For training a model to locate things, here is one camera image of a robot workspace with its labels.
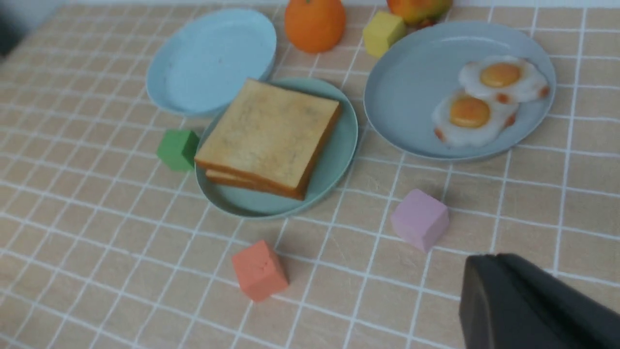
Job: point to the yellow cube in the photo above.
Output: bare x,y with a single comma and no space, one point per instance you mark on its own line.
382,32

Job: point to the toast slice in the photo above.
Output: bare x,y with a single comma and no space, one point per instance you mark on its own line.
227,178
270,137

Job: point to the front fried egg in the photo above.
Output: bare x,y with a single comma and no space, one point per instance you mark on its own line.
461,120

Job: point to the pink cube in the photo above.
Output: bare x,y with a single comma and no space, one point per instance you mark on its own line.
420,220

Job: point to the fried egg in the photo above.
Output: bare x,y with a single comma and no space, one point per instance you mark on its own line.
461,120
504,79

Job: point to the back fried egg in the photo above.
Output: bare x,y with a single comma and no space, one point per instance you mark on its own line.
504,79

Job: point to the green cube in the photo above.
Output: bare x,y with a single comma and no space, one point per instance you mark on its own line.
177,149

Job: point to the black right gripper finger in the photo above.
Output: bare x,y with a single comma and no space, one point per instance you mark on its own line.
507,302

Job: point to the red yellow apple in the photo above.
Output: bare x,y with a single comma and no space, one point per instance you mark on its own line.
419,13

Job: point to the grey-blue egg plate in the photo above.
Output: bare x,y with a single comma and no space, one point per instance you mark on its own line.
415,74

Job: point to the orange fruit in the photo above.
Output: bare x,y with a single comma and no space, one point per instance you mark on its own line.
315,26

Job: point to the light blue left plate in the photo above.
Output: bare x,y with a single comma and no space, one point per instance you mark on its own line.
203,66

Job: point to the red-orange cube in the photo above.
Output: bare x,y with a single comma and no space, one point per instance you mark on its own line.
259,271

